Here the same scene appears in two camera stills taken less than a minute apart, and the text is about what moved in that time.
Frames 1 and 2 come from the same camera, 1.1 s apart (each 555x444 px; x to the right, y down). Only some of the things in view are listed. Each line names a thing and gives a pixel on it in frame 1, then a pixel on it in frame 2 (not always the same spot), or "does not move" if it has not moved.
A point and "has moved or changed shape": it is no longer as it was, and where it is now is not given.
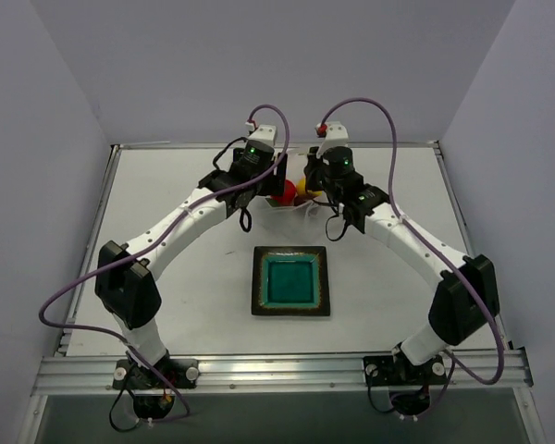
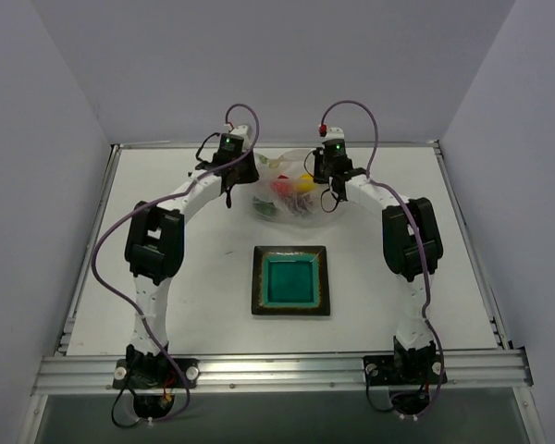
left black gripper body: [277, 173] → [242, 171]
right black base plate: [386, 370] does not move
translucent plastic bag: [302, 224] has moved or changed shape
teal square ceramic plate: [289, 281] does not move
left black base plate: [179, 373] does not move
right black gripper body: [313, 171] does not move
